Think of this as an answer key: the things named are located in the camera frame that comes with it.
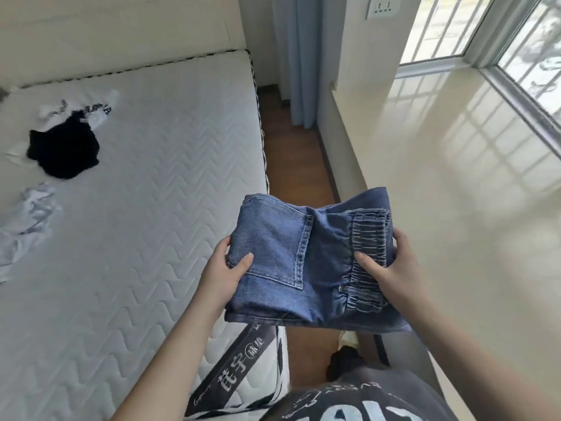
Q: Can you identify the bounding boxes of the person's left hand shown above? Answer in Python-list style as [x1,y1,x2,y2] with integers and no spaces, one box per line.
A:
[196,236,254,312]

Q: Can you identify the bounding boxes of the person's right hand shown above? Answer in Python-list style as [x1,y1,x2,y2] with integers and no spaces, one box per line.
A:
[354,228,433,320]

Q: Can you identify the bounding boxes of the blue denim jeans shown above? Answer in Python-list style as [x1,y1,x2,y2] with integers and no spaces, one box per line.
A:
[224,187,412,334]

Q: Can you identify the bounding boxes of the person's left forearm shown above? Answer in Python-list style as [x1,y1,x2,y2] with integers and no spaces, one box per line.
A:
[110,288,225,421]

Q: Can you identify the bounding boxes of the person's right forearm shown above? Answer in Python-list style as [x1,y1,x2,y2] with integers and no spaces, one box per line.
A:
[394,298,561,421]

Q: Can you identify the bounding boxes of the person's black shoe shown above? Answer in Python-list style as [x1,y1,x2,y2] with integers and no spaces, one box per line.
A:
[326,346,365,394]

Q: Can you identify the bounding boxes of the white quilted mattress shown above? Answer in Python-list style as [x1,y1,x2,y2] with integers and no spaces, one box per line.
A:
[0,49,290,421]

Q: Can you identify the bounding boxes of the cream glossy window sill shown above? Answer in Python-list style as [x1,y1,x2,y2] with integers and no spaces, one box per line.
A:
[331,69,561,373]

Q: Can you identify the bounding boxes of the person's grey printed shirt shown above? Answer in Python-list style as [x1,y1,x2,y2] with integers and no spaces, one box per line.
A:
[259,366,458,421]

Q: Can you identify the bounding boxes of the light blue curtain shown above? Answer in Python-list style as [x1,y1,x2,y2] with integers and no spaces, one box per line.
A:
[273,0,347,130]

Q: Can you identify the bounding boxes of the white grey crumpled garment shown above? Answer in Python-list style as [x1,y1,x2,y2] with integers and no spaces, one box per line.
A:
[0,182,63,283]

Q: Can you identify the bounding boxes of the white black patterned garment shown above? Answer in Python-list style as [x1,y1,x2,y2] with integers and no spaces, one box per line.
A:
[37,89,120,130]

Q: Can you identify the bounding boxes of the window with metal bars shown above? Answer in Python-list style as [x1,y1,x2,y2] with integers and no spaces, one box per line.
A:
[396,0,561,159]

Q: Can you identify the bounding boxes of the cream bed headboard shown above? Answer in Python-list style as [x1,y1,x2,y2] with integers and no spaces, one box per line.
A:
[0,0,247,90]

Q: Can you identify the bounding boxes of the white wall socket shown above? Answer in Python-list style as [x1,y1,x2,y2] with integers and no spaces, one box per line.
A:
[366,0,401,20]

